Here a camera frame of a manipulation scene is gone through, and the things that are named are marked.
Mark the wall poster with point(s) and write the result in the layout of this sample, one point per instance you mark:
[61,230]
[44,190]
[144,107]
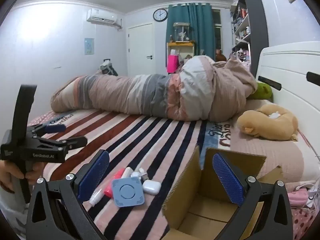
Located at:
[89,46]

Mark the blue square device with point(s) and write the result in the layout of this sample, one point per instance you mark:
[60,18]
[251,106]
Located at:
[128,192]

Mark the brown cardboard box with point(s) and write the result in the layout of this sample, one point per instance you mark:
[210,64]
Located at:
[190,180]

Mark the rolled pink grey duvet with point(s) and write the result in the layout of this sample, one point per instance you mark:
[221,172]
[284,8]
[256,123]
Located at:
[140,92]

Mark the teal curtain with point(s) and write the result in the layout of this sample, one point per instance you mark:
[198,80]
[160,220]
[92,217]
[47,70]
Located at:
[192,30]

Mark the tan plush toy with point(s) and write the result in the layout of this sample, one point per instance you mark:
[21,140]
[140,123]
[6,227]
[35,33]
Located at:
[272,125]

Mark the white headboard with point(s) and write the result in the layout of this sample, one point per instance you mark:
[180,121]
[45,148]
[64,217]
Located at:
[287,75]

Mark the white charger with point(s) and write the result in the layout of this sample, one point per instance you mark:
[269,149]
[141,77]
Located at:
[313,194]

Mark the pink polka dot cloth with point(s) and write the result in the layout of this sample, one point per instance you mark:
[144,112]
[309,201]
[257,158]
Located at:
[303,222]

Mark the window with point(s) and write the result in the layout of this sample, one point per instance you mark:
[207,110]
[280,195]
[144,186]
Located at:
[217,30]

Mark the green plush toy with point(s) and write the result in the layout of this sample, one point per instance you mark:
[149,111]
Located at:
[261,91]

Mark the brown teddy bear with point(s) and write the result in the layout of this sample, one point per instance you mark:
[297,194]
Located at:
[220,55]

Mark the pink case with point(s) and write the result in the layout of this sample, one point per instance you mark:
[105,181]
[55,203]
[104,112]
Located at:
[297,197]

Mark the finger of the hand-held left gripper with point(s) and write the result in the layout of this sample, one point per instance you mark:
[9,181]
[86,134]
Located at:
[55,128]
[67,143]

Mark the small white bottle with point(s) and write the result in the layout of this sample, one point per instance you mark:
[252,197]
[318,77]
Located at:
[96,197]

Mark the pink tube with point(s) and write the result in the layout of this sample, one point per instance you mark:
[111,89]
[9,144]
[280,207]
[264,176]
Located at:
[111,185]

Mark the person's left hand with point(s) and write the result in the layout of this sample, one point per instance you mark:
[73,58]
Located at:
[11,175]

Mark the pink striped pillow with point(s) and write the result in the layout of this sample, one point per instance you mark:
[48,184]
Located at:
[272,155]

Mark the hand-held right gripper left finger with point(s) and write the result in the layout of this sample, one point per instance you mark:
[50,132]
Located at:
[93,177]

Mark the white door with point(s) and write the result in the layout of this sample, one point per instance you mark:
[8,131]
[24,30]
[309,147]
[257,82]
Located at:
[141,50]

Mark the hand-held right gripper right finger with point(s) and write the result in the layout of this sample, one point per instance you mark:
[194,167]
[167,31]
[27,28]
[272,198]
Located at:
[228,182]

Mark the white plug adapter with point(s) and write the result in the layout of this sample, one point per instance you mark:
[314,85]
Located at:
[140,174]

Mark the pink bag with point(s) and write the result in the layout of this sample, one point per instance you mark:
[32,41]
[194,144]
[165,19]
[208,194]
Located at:
[172,63]

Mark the yellow cabinet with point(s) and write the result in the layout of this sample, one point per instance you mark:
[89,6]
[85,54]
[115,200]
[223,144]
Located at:
[186,48]

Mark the glass tank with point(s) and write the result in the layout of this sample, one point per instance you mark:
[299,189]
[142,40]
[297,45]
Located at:
[181,32]

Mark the white air conditioner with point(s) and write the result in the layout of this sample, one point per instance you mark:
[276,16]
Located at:
[101,17]

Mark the white earbuds case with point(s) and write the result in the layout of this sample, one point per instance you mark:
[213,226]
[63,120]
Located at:
[151,187]

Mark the round wall clock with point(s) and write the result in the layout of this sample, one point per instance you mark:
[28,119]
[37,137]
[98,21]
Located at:
[160,14]

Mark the dark tall shelf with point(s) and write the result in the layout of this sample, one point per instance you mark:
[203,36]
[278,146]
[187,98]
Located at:
[250,30]

